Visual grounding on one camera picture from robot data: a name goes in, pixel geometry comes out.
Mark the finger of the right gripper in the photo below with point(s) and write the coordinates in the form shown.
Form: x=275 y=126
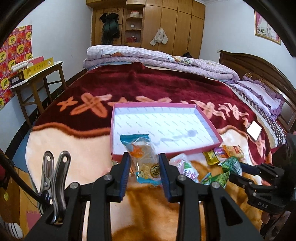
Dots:
x=252 y=170
x=244 y=183

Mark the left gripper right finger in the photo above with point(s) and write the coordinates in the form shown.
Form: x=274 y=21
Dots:
x=187 y=193

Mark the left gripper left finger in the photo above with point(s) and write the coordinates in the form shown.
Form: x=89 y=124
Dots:
x=111 y=187

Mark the green snack packet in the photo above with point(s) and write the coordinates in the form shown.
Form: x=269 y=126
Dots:
x=230 y=166

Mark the pink white snack bag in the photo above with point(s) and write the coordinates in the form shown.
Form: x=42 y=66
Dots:
x=185 y=167

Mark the orange rice cracker packet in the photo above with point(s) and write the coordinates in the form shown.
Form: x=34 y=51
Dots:
x=234 y=151

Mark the blue clear pastry snack packet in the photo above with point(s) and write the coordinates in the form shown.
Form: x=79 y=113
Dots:
x=144 y=157

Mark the purple jelly cup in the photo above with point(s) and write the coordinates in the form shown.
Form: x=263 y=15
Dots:
x=220 y=154

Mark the white smartphone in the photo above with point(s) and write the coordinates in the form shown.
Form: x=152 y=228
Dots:
x=254 y=130

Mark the small yellow candy packet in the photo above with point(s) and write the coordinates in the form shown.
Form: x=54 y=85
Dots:
x=211 y=158

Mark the metal spring clamp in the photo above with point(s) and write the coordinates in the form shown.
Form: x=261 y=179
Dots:
x=53 y=185

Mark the pink shallow cardboard box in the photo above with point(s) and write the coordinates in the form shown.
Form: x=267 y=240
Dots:
x=172 y=127

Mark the purple ruffled pillow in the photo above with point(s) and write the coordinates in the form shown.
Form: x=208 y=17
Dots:
x=265 y=98

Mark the red floral fleece blanket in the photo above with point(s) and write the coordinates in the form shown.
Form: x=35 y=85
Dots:
x=79 y=121

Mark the wooden headboard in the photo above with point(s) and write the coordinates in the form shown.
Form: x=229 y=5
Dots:
x=257 y=68

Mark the wooden side table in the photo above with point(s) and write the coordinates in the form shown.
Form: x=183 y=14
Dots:
x=35 y=83

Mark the folded purple quilt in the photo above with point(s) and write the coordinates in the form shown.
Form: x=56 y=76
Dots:
x=101 y=54

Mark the yellow flat box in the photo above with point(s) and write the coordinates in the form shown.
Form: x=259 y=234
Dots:
x=27 y=69

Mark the white hanging cloth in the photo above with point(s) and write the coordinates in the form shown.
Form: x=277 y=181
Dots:
x=160 y=37

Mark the dark green hanging coat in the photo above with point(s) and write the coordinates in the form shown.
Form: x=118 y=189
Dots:
x=110 y=29

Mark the wooden wardrobe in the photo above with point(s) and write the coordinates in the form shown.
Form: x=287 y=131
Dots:
x=139 y=21

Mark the red yellow patterned gift box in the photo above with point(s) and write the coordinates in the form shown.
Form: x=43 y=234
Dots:
x=16 y=49

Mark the framed wall picture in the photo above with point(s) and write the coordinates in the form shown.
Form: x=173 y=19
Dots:
x=264 y=30

